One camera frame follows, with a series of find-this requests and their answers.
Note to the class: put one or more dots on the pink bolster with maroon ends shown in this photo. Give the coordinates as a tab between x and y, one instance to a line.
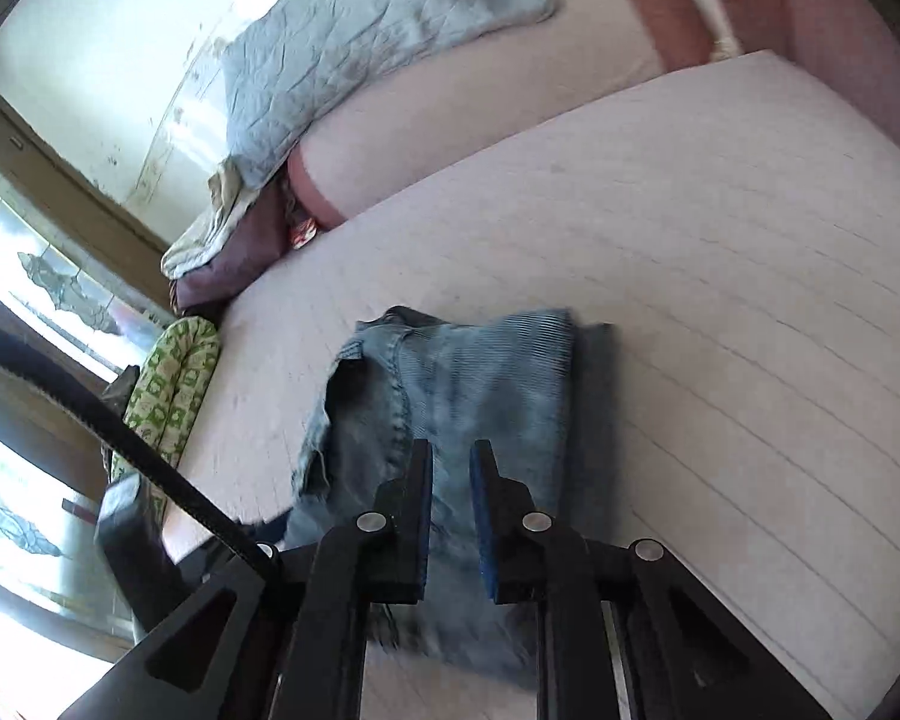
495	105

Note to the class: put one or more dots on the cream crumpled cloth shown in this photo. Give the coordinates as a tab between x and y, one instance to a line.
195	247

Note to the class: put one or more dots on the stained glass window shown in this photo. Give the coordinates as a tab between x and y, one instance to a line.
45	270

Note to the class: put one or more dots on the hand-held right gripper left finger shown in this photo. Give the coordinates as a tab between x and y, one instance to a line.
418	525

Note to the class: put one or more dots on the dark olive cloth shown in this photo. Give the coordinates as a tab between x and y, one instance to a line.
122	386

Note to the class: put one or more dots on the green printed cloth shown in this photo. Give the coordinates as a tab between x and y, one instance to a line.
172	397

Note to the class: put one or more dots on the grey-blue quilted blanket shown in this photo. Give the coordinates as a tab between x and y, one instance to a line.
330	75

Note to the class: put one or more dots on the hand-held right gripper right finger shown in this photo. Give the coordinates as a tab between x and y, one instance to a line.
486	532

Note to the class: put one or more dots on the maroon speckled backrest cushion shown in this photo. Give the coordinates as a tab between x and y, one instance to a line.
832	30

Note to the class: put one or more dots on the small red packet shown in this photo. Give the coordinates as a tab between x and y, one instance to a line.
304	231

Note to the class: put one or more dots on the blue acid-wash denim pants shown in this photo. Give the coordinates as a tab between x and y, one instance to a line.
487	390

